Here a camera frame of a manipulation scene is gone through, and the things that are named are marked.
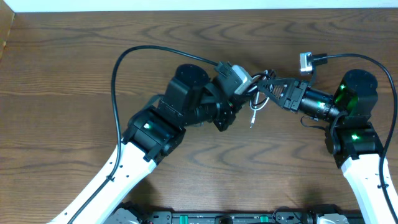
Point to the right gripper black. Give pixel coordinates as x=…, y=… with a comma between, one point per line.
x=290, y=99

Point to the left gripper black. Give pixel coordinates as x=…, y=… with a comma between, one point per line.
x=224, y=113

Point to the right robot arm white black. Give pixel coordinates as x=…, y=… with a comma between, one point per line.
x=349, y=137

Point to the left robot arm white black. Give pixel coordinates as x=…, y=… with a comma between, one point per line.
x=191, y=98

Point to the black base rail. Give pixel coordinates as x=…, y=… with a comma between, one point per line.
x=131, y=213

